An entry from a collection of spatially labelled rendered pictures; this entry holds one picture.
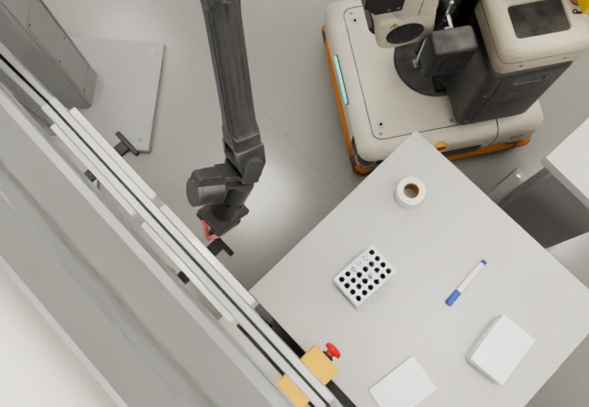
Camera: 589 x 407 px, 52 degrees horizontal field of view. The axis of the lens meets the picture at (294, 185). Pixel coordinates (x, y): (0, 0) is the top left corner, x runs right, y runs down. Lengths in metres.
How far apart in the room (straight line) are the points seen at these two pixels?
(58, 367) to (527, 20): 1.57
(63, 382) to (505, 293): 1.34
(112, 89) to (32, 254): 2.25
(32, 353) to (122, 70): 2.27
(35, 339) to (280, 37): 2.31
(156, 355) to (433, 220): 1.32
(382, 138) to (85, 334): 1.87
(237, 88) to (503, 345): 0.82
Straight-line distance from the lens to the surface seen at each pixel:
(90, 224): 0.22
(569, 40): 1.73
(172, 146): 2.37
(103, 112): 2.44
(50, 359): 0.25
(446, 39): 1.69
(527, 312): 1.54
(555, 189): 1.80
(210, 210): 1.25
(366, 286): 1.42
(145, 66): 2.49
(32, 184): 0.23
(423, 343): 1.47
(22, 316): 0.25
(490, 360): 1.45
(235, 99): 1.06
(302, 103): 2.38
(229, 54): 1.02
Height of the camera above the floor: 2.20
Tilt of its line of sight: 75 degrees down
